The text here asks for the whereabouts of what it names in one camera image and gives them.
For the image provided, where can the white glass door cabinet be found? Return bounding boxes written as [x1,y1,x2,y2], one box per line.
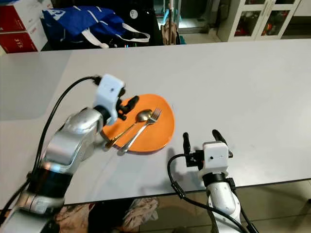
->
[216,0,303,42]

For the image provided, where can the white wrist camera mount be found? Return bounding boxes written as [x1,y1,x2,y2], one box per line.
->
[202,141,232,175]
[93,74,125,122]

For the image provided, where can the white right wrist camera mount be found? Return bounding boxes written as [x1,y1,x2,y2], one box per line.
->
[202,141,232,175]

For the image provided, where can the silver metal fork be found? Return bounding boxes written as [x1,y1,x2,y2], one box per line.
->
[119,108,162,154]

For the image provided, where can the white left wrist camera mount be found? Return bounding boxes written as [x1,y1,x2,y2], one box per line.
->
[93,74,125,122]

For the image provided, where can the gold metal spoon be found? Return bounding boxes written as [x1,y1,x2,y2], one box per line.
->
[105,109,153,148]

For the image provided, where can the beige patterned cloth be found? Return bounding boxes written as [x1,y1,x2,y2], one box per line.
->
[121,197,160,232]

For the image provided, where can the round orange plate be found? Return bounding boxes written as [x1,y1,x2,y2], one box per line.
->
[102,94,175,153]

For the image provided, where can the small red white cardboard box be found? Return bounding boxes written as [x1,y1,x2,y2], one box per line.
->
[0,30,50,53]

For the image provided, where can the blue bag with white straps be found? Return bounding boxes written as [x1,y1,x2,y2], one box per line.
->
[42,5,151,49]

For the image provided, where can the large red white cardboard box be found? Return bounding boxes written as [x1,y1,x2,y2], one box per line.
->
[0,0,53,34]

